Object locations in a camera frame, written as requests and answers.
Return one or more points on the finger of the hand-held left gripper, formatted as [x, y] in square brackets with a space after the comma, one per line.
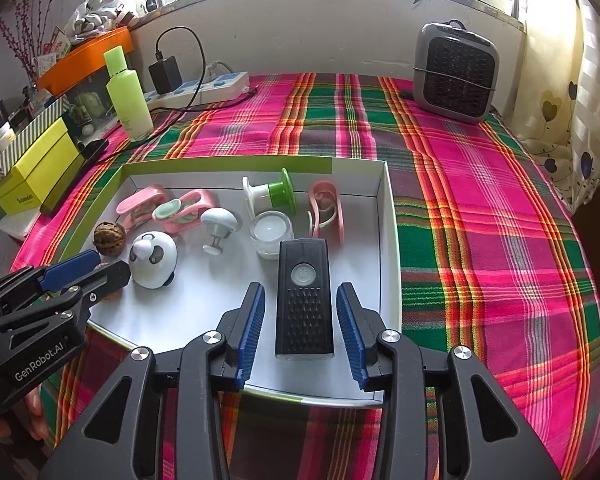
[70, 267]
[107, 280]

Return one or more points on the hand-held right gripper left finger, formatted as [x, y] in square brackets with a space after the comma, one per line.
[250, 335]

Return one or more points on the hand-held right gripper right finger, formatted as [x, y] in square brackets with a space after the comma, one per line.
[352, 335]

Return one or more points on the white panda toy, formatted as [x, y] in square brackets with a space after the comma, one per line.
[152, 260]

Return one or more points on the green cardboard box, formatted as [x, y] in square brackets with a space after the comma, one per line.
[360, 285]

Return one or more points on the pink plastic clip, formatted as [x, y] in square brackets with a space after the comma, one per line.
[325, 207]
[140, 205]

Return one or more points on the white round cap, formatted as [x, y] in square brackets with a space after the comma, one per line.
[271, 234]

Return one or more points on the pink clip with teal pad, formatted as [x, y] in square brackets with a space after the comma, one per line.
[187, 210]

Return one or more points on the white mushroom-shaped knob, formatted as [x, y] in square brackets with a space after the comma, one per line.
[217, 227]

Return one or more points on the person's left hand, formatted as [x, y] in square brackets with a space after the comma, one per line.
[37, 415]

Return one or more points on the yellow-green shoe box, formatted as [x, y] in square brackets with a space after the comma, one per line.
[35, 165]

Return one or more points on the green and white spool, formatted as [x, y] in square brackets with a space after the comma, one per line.
[270, 195]

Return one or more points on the grey chevron striped box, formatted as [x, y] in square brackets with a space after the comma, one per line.
[35, 130]

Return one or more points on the small white jar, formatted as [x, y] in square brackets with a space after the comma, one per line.
[2, 135]

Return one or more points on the green fuzzy ball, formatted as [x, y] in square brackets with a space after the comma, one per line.
[87, 105]

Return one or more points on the clear plastic tank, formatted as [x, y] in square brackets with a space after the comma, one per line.
[87, 90]

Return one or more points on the pink green plaid tablecloth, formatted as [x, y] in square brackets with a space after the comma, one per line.
[480, 210]

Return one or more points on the green lotion bottle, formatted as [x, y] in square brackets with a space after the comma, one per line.
[127, 95]

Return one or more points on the printed paper card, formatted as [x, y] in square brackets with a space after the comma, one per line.
[47, 60]

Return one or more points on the orange plastic lid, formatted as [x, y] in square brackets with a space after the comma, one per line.
[80, 57]

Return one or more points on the black charger adapter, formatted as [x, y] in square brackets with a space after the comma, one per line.
[165, 76]

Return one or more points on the white power strip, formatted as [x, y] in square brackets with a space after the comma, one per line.
[215, 85]

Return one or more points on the white plug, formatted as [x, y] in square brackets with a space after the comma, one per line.
[215, 67]

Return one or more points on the dried pink flower branches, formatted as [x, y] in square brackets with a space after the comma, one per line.
[22, 25]

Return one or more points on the pile of white gloves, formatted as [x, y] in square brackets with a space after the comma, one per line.
[95, 17]

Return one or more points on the grey small heater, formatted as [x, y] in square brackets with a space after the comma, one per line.
[455, 75]

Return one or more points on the heart print curtain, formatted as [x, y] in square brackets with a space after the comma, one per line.
[580, 110]

